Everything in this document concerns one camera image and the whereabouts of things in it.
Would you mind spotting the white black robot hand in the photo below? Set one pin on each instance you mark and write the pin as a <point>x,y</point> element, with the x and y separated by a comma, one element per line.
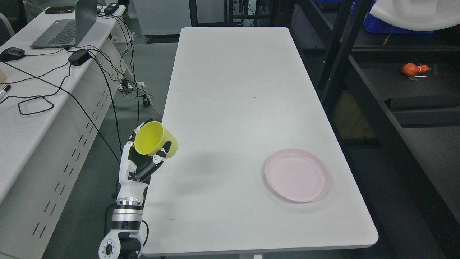
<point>136,169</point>

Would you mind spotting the yellow plastic cup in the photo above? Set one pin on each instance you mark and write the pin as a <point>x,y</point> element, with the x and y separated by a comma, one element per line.
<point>151,137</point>

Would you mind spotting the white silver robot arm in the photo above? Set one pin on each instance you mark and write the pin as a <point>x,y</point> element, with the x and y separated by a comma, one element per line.
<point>123,240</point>

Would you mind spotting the black metal shelf rack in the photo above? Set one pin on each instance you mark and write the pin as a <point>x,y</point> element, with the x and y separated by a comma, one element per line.
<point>400,134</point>

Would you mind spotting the orange toy on shelf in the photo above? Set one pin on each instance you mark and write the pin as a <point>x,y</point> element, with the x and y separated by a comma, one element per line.
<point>411,69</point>

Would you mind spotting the white power strip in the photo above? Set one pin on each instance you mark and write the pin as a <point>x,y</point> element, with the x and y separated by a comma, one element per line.
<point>127,87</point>

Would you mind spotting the white side desk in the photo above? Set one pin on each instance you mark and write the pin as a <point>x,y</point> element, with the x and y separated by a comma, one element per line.
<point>49,120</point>

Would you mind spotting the black power adapter brick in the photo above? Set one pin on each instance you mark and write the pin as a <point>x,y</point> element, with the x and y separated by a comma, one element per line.
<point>79,57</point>

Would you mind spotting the black marker pen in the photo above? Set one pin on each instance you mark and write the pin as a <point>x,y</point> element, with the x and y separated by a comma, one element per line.
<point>5,90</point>

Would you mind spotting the grey open laptop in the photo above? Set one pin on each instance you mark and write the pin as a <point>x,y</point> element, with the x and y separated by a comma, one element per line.
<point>69,32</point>

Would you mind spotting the black charger on desk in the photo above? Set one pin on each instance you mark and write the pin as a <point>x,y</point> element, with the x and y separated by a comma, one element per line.
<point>111,8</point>

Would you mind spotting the pink plastic plate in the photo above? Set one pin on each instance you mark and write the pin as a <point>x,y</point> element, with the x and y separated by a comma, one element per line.
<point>297,175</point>

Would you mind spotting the black computer mouse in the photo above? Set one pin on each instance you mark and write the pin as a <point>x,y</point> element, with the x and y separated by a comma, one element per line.
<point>11,54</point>

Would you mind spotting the black smartphone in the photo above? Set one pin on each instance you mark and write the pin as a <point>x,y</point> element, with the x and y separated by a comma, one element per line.
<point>59,9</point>

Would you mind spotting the blue plastic crate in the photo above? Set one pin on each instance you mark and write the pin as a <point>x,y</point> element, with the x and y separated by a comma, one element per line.
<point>377,26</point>

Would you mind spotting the white cloth bag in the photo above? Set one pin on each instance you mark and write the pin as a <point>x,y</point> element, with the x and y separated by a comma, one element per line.
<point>418,15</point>

